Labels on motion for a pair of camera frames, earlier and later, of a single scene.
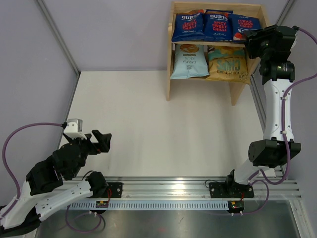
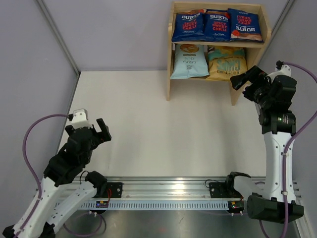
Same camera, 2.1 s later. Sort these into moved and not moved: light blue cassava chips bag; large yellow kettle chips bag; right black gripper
Moved: right black gripper
Not moved: large yellow kettle chips bag; light blue cassava chips bag
